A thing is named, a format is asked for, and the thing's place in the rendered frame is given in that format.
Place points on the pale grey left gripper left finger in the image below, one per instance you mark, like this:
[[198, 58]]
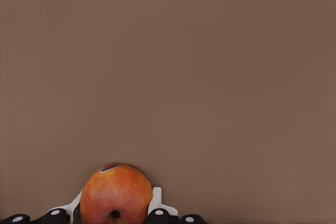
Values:
[[68, 209]]

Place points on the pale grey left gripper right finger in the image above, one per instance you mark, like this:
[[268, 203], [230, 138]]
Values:
[[160, 209]]

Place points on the red-orange apple with sticker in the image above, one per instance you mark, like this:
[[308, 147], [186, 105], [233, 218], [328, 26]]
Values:
[[115, 192]]

